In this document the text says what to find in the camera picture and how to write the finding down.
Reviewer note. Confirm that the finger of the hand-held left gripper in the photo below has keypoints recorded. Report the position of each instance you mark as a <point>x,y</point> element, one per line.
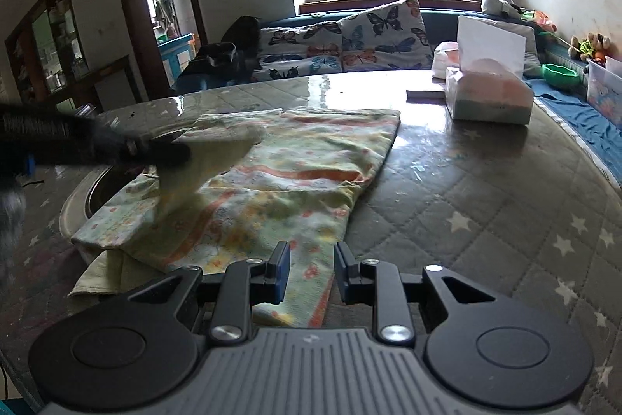
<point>158,152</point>

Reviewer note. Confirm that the brown plush toys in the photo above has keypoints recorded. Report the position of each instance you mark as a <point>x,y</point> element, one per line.
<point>590,46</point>

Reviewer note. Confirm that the thin flat book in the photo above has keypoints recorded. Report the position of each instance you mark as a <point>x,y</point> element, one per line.
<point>426,94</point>

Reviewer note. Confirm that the yellow-green floral pants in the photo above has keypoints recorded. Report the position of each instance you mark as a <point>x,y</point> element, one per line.
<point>272,196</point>

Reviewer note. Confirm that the light blue cabinet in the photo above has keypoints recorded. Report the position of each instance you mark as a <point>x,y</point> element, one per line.
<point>176,55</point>

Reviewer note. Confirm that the small butterfly print cushion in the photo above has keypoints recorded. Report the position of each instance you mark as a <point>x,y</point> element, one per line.
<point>301,53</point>

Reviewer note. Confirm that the white paper sheet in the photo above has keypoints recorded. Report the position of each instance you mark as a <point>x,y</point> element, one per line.
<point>491,43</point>

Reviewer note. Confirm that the clear plastic storage box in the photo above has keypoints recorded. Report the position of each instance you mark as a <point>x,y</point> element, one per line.
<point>605,91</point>

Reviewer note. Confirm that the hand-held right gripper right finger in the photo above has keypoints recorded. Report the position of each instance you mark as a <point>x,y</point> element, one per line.
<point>342,275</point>

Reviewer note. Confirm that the blue sofa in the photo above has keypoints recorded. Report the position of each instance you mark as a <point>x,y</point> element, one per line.
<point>440,26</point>

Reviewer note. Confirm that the blue blanket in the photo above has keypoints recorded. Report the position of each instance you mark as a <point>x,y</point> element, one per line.
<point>593,128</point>

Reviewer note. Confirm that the wooden glass door cabinet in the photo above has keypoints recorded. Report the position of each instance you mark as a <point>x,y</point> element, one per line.
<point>48,50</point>

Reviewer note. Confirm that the white plush toy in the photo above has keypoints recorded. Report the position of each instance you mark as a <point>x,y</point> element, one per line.
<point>500,4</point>

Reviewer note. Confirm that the white plastic bag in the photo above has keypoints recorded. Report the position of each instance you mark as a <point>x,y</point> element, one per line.
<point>444,57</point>

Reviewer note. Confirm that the green plastic bowl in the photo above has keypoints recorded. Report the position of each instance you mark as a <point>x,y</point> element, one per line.
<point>561,75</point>

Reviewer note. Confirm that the clear tissue box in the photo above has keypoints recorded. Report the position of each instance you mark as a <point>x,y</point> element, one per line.
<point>488,96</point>

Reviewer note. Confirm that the orange pink toy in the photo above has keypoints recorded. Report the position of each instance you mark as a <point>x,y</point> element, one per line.
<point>543,21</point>

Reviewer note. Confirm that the large butterfly print cushion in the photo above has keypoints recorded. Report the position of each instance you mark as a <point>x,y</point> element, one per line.
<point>386,36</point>

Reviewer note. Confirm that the black bag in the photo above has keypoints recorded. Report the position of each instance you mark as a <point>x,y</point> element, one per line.
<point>223,55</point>

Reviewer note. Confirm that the metal basin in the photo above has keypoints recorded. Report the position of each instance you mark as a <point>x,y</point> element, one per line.
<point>92,194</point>

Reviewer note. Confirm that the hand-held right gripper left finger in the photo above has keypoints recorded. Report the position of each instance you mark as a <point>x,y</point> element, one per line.
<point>284,273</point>

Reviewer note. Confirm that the brown door frame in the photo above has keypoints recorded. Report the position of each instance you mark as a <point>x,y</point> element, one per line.
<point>129,16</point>

